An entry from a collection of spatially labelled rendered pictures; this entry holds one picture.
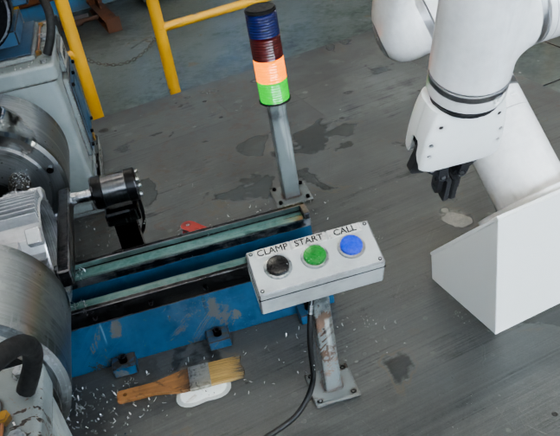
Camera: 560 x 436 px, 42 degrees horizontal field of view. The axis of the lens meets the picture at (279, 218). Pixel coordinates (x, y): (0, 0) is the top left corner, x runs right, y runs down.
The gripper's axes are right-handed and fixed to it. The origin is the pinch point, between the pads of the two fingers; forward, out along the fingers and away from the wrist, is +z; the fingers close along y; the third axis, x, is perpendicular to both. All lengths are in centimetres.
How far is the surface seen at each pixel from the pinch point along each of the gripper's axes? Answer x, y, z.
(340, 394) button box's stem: 9.7, 16.4, 33.0
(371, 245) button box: 0.6, 9.4, 8.9
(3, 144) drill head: -43, 58, 18
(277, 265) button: 0.1, 22.1, 8.2
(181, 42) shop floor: -340, 4, 250
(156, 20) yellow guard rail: -233, 21, 146
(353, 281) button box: 3.4, 12.8, 11.8
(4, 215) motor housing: -24, 57, 14
